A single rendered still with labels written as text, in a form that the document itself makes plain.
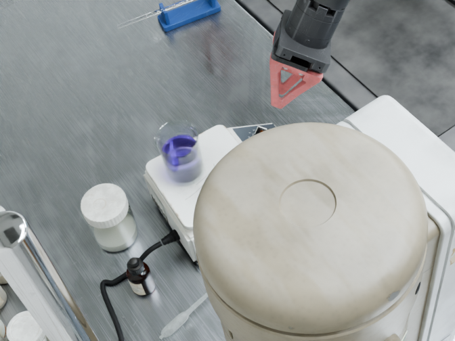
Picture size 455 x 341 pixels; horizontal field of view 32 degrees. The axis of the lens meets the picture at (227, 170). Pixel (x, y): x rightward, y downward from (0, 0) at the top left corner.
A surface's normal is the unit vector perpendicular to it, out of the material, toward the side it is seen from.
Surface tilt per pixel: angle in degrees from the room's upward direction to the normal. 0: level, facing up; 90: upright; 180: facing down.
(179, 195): 0
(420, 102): 0
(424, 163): 0
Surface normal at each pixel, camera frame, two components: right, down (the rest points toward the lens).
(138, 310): -0.11, -0.58
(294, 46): 0.33, -0.74
